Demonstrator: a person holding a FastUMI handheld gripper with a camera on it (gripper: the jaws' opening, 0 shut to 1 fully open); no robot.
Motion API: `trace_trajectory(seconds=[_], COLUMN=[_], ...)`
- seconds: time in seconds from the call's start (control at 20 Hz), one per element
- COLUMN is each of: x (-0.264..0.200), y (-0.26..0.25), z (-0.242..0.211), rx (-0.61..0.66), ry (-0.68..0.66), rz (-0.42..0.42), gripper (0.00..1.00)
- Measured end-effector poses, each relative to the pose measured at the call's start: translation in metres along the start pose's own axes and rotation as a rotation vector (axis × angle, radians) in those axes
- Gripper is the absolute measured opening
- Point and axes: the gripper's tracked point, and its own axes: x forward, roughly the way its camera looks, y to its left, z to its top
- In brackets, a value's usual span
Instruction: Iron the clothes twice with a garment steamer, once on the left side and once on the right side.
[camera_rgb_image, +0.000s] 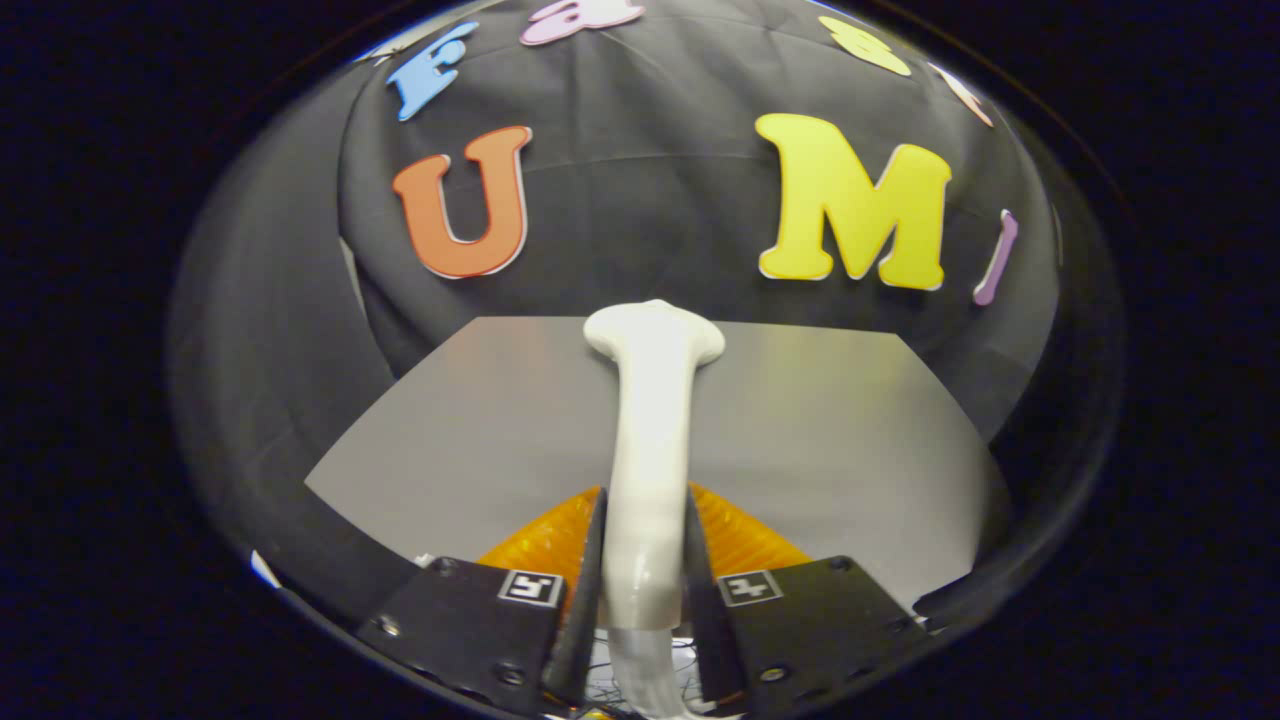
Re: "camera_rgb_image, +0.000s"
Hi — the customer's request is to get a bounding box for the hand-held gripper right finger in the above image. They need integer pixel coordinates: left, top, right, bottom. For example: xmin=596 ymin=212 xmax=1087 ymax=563
xmin=683 ymin=483 xmax=946 ymax=713

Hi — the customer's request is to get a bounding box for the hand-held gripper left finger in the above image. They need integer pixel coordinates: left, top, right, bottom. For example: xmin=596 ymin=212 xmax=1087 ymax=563
xmin=355 ymin=486 xmax=609 ymax=716

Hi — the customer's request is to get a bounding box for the white garment steamer with hose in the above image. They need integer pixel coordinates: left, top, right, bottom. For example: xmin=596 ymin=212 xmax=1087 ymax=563
xmin=583 ymin=299 xmax=726 ymax=719

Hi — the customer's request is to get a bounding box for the grey drawer cabinet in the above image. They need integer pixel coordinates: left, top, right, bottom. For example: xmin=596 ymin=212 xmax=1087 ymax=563
xmin=305 ymin=316 xmax=1006 ymax=611

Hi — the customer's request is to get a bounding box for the black backdrop cloth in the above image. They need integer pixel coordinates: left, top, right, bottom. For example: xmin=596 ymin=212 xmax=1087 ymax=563
xmin=170 ymin=0 xmax=1126 ymax=641

